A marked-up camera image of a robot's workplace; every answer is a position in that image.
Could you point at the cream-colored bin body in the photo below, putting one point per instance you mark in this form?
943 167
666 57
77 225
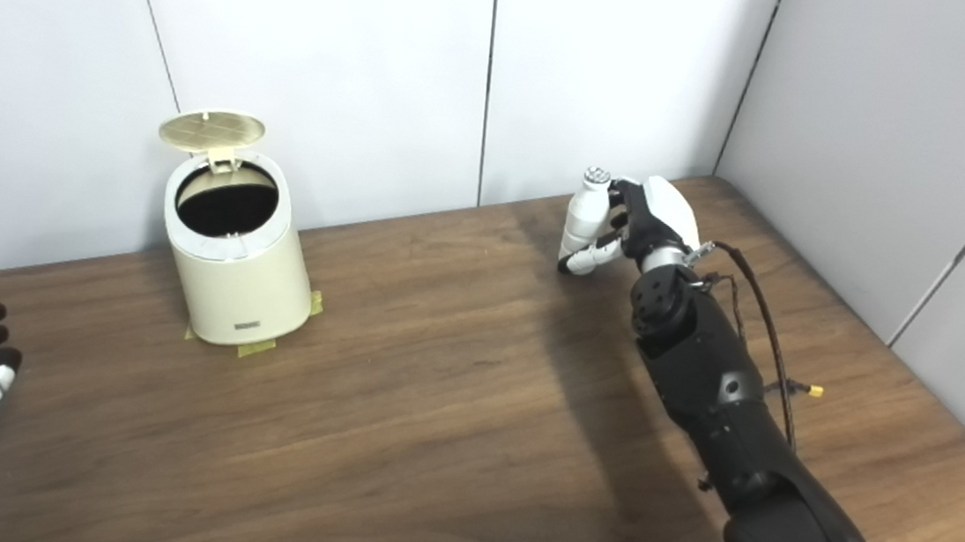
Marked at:
238 283

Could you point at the cream round bin lid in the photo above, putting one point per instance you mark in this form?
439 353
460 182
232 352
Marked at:
211 130

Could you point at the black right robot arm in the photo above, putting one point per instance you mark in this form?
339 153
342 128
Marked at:
727 401

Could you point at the small white plastic bottle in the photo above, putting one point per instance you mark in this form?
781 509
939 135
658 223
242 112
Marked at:
583 219

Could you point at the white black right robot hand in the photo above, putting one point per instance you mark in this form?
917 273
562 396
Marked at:
656 217

